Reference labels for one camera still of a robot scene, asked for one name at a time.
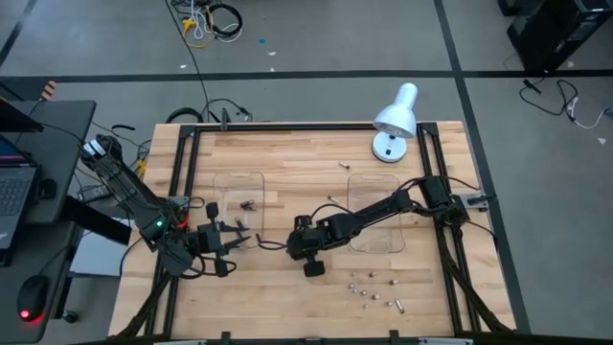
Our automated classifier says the long black floor cable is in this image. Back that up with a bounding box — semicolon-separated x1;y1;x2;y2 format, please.
164;0;213;124

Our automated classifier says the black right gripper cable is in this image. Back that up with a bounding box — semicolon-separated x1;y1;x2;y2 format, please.
256;232;289;251

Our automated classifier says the black desk crossbar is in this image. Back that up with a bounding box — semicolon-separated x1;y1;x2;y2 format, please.
60;194;134;247

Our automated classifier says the clear plastic tray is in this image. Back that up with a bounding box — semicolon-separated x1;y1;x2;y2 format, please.
212;171;266;250
347;172;407;255

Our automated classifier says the white floor cable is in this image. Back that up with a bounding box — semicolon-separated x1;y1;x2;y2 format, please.
566;95;613;131
189;0;243;44

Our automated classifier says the black side desk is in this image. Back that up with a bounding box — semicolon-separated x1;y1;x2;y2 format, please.
0;99;98;345

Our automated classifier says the black mouse with red light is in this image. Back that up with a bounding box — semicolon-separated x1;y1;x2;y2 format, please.
16;274;51;324

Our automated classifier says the black cable coil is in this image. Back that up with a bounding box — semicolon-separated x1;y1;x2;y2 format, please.
206;2;244;39
165;105;206;125

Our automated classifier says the yellow floor cable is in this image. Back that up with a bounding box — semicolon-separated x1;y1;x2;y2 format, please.
180;7;216;50

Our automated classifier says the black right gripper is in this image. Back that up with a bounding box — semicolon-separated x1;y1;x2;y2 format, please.
285;214;334;279

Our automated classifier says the orange black striped strip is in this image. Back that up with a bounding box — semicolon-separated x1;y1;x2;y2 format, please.
39;80;58;103

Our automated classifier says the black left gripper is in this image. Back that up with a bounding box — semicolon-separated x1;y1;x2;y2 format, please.
195;202;253;278

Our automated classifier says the grey power adapter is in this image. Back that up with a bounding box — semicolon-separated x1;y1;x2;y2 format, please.
77;184;113;203

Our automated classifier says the black cable with plug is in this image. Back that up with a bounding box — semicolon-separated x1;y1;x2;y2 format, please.
200;97;254;124

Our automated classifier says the black computer tower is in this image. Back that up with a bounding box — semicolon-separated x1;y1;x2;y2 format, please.
496;0;613;74

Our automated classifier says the black slanted gantry leg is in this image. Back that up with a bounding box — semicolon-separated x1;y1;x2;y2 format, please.
443;253;509;336
114;261;181;339

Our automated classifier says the black laptop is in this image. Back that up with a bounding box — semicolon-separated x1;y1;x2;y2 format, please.
0;97;45;267

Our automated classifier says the white desk lamp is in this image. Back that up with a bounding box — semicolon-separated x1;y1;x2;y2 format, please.
371;81;420;164

